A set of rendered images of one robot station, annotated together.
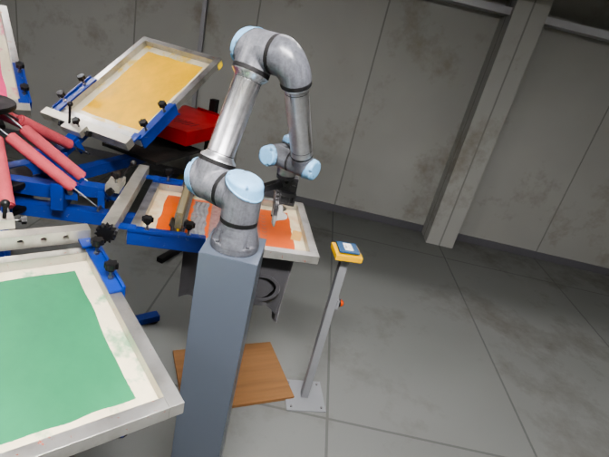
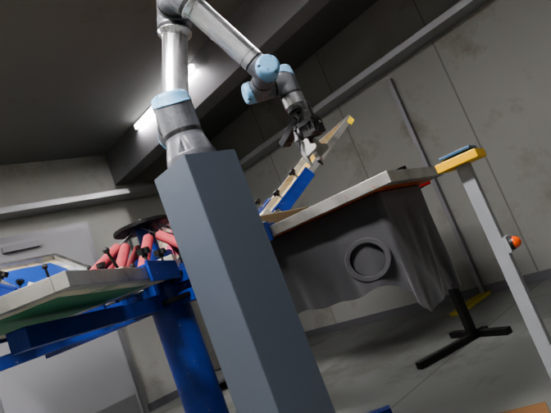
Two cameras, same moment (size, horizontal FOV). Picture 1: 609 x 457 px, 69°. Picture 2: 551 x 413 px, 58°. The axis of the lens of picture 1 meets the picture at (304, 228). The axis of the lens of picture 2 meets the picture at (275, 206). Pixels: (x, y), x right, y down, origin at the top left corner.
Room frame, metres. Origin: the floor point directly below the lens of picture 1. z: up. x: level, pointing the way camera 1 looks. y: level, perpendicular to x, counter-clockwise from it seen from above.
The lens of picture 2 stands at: (0.39, -0.95, 0.80)
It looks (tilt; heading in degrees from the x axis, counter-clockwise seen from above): 8 degrees up; 47
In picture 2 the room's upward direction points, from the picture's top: 21 degrees counter-clockwise
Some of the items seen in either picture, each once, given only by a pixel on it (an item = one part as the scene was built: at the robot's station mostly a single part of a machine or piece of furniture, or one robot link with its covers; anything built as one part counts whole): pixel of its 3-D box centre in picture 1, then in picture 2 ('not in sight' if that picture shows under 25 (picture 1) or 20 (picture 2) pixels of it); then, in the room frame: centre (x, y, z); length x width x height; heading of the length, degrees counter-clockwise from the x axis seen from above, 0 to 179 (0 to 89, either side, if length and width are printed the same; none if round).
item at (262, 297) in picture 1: (233, 277); (339, 265); (1.71, 0.26, 0.77); 0.46 x 0.09 x 0.36; 103
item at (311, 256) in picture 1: (228, 218); (330, 213); (1.88, 0.36, 0.97); 0.79 x 0.58 x 0.04; 103
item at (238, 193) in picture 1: (241, 196); (175, 114); (1.23, 0.21, 1.37); 0.13 x 0.12 x 0.14; 62
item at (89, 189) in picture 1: (101, 190); not in sight; (1.75, 0.90, 1.02); 0.17 x 0.06 x 0.05; 103
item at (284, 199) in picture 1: (285, 189); (305, 122); (1.65, 0.11, 1.26); 0.09 x 0.08 x 0.12; 101
